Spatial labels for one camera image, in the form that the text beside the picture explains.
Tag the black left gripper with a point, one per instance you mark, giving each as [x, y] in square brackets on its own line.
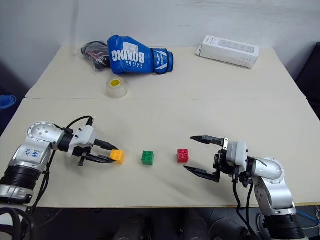
[83, 150]

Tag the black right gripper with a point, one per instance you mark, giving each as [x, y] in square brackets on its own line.
[221, 162]

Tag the yellow toy brick cube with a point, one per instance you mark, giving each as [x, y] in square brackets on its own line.
[118, 156]

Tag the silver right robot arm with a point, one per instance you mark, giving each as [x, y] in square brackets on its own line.
[272, 182]

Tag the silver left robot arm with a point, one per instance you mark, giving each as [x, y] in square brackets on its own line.
[30, 155]

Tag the red toy brick cube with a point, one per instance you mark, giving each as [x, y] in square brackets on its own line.
[183, 155]

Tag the green toy brick cube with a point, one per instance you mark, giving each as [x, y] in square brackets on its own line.
[148, 158]

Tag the clear tape roll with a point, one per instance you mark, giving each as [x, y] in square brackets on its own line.
[116, 88]

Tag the black item in plastic bag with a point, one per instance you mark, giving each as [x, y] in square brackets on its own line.
[96, 53]

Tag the blue boxing glove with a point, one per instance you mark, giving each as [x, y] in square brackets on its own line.
[135, 57]

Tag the white cardboard box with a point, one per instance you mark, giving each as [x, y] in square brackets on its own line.
[227, 51]

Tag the blue round object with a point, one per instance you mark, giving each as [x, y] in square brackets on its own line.
[7, 102]

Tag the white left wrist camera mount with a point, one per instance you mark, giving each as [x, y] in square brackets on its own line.
[83, 137]

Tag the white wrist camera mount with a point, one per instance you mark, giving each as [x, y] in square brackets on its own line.
[83, 137]
[237, 153]

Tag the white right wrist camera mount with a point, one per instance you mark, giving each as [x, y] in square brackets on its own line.
[237, 153]

